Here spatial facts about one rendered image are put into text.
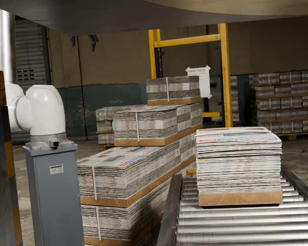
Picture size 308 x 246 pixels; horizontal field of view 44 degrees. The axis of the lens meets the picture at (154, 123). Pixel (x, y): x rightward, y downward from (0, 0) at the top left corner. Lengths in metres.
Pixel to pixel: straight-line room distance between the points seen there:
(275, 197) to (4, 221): 1.02
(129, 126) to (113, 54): 6.68
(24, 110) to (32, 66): 8.01
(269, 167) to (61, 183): 0.88
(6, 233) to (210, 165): 0.92
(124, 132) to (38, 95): 1.04
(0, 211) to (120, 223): 1.64
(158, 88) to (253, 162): 1.90
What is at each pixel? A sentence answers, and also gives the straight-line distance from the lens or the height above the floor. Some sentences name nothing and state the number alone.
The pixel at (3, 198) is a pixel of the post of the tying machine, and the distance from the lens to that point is 0.53.
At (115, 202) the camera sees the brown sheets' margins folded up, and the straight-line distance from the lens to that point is 2.11.
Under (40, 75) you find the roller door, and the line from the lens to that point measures 9.68.
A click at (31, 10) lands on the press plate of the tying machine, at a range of 0.29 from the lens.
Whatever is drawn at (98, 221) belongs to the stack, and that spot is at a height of 0.51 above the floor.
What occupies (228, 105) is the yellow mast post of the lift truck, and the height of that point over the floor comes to 1.01.
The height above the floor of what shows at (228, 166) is 0.94.
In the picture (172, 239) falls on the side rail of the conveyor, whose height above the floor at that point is 0.80.
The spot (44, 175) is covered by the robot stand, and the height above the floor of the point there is 0.89.
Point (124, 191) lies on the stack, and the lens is 2.06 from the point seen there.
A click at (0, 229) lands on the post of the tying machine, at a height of 1.07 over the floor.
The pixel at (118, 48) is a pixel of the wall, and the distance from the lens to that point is 9.22.
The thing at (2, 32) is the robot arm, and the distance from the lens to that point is 1.89.
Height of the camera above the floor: 1.24
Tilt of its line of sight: 6 degrees down
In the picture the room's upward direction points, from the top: 4 degrees counter-clockwise
